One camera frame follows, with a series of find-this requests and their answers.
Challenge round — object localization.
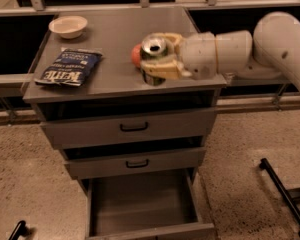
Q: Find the red apple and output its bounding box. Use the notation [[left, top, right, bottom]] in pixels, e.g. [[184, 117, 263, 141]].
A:
[[131, 44, 141, 68]]

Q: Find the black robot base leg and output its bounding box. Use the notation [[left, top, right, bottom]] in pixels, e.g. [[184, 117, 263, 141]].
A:
[[259, 158, 300, 238]]

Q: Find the bottom grey drawer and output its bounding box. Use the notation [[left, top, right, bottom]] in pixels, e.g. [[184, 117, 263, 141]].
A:
[[85, 169, 215, 240]]

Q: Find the black object bottom left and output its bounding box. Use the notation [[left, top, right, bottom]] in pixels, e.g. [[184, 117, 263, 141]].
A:
[[8, 220, 28, 240]]

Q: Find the grey metal railing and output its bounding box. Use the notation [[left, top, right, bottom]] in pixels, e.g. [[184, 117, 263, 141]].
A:
[[0, 0, 300, 117]]

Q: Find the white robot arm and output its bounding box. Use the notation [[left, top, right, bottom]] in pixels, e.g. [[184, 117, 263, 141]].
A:
[[139, 12, 300, 93]]

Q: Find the white ceramic bowl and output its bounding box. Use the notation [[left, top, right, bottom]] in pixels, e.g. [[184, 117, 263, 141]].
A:
[[49, 16, 88, 39]]

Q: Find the top grey drawer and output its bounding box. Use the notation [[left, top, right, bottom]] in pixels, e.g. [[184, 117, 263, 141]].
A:
[[41, 108, 216, 149]]

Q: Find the green soda can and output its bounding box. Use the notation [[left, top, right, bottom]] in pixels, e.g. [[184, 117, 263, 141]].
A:
[[140, 34, 168, 86]]

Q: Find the grey drawer cabinet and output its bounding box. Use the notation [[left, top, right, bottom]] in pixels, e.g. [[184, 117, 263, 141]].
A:
[[22, 6, 228, 240]]

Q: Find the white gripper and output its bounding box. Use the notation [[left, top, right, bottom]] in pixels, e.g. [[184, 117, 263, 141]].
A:
[[141, 32, 217, 80]]

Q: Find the middle grey drawer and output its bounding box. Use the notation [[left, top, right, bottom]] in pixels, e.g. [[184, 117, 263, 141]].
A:
[[65, 147, 205, 180]]

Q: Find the blue Kettle chips bag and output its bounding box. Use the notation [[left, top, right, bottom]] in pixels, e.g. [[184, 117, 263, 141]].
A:
[[34, 48, 103, 87]]

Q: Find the grey drawer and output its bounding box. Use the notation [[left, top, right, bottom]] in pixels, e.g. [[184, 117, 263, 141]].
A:
[[85, 169, 215, 240], [41, 108, 216, 149], [65, 147, 205, 180]]

